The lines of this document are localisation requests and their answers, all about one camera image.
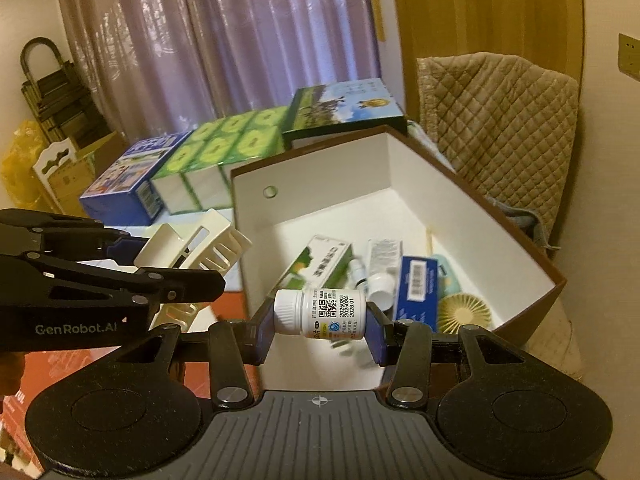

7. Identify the small blue medicine box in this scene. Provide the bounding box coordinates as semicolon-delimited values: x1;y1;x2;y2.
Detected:
392;255;443;333

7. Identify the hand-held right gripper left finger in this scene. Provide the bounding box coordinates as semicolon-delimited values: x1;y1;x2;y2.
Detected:
112;305;276;411

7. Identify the cardboard box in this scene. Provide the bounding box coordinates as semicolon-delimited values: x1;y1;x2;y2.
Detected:
50;130;131;216

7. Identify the green picture box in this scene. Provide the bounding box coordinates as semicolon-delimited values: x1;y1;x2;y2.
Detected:
281;77;408;151

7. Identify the brass wall socket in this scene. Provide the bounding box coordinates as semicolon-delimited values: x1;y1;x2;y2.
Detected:
618;32;640;81

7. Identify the small white pill bottle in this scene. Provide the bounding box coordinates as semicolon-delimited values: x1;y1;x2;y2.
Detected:
273;287;369;341

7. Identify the white decorative board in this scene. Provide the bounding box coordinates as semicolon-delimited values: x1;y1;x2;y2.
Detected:
32;140;81;201

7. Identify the beige quilted chair cover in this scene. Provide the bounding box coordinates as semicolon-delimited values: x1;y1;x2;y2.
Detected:
416;52;581;251

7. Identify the purple curtain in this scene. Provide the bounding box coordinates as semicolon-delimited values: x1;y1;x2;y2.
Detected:
54;0;383;143

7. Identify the mint handheld fan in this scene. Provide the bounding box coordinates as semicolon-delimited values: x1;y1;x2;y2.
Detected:
432;252;496;333

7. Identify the green medicine box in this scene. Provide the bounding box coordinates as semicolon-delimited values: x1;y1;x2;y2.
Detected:
277;234;353;293

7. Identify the large blue printed box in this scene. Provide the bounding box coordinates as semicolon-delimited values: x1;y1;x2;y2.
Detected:
79;130;196;226

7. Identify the yellow plastic bag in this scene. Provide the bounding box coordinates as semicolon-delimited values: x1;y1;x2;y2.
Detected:
0;120;51;206

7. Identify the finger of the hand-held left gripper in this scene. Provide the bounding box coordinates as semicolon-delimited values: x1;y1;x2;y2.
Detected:
0;208;152;273
0;252;227;312

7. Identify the white plastic basket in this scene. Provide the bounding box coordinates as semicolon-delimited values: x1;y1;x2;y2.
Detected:
134;208;253;328

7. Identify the white ointment tube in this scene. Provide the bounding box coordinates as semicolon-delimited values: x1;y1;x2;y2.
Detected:
366;238;403;311

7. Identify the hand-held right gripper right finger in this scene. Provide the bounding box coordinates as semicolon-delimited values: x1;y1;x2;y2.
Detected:
365;300;528;411

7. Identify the wooden door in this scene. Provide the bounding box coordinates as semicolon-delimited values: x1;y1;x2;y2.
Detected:
387;0;586;126

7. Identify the tan hanging strip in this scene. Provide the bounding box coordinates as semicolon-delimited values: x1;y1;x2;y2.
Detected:
370;0;388;43

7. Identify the brown storage box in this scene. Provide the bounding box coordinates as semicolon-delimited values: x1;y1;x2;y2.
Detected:
229;125;567;393

